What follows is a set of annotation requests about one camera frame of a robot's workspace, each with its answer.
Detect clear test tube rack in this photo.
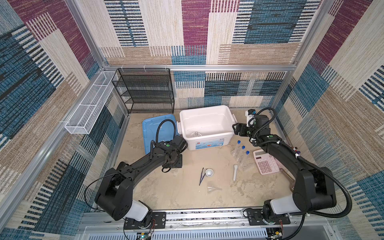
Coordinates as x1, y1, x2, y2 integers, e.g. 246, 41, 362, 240
231, 142, 255, 172

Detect white ceramic pestle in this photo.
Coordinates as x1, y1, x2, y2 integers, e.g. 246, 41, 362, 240
233, 164, 239, 182

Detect white plastic storage bin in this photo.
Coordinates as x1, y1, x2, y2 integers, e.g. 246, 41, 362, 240
177, 105, 238, 151

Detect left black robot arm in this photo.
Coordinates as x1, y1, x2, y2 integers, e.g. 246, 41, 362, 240
84, 119, 188, 226

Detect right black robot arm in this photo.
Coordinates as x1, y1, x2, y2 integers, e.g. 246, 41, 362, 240
232, 108, 353, 224

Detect blue plastic bin lid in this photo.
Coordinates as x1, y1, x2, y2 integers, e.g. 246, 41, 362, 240
142, 113, 181, 155

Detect blue plastic tweezers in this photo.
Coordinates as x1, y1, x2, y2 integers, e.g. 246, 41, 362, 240
199, 168, 206, 185

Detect pink calculator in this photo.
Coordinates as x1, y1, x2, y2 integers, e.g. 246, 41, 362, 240
253, 150, 280, 175

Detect small white mortar bowl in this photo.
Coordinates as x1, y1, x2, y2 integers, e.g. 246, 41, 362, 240
205, 169, 214, 177

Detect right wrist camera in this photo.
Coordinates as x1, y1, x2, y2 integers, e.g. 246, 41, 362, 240
246, 109, 256, 127

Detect black wire shelf rack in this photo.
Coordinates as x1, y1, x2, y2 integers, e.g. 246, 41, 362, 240
112, 68, 175, 114

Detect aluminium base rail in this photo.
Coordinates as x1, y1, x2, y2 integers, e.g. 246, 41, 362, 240
75, 207, 340, 240

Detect white wire mesh basket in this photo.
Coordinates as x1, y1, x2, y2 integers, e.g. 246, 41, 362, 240
65, 71, 115, 135

